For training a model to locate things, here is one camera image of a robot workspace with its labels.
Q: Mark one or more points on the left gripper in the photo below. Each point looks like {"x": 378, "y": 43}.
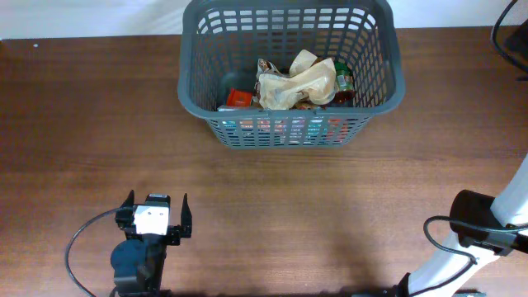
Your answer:
{"x": 123, "y": 219}

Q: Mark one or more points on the orange biscuit packet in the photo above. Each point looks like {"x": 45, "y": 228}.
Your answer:
{"x": 240, "y": 101}

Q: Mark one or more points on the tissue pack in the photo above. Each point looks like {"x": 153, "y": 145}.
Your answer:
{"x": 263, "y": 131}

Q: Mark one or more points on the brown white snack bag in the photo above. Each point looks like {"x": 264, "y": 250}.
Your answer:
{"x": 302, "y": 62}

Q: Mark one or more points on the beige bread bag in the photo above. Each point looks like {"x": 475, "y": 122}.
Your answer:
{"x": 317, "y": 84}

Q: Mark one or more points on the green lid jar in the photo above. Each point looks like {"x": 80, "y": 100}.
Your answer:
{"x": 344, "y": 84}

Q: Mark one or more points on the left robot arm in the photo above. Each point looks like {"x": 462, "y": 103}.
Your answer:
{"x": 138, "y": 261}

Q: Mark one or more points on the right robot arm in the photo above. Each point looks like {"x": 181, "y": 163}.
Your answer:
{"x": 479, "y": 230}

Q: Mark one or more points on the grey plastic basket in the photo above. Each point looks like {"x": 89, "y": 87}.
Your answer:
{"x": 223, "y": 40}

